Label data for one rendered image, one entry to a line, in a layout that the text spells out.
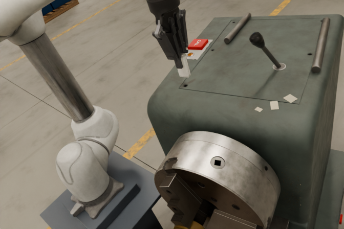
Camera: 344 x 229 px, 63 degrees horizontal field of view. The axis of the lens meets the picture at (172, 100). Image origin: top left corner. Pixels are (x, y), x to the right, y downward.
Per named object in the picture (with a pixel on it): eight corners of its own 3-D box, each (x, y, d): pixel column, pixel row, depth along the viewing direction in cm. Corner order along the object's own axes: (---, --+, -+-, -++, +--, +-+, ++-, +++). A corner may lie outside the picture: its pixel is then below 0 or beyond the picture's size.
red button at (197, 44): (195, 43, 107) (193, 38, 106) (209, 43, 104) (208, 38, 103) (188, 51, 104) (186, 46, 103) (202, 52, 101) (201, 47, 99)
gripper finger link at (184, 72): (184, 54, 73) (182, 56, 73) (190, 76, 77) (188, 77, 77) (174, 54, 75) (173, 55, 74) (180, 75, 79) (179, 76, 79)
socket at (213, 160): (208, 174, 65) (209, 167, 63) (210, 161, 67) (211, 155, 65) (222, 176, 64) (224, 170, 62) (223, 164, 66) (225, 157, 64)
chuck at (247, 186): (170, 181, 94) (167, 123, 72) (262, 228, 83) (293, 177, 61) (156, 204, 89) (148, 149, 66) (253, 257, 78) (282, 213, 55)
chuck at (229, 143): (175, 173, 97) (174, 114, 74) (265, 218, 85) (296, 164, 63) (170, 181, 94) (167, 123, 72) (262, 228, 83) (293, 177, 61)
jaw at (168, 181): (196, 190, 75) (168, 160, 72) (209, 190, 71) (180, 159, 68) (176, 227, 69) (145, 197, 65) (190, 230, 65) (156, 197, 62)
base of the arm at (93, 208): (63, 206, 121) (57, 200, 117) (101, 169, 132) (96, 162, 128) (86, 229, 109) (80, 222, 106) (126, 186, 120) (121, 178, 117)
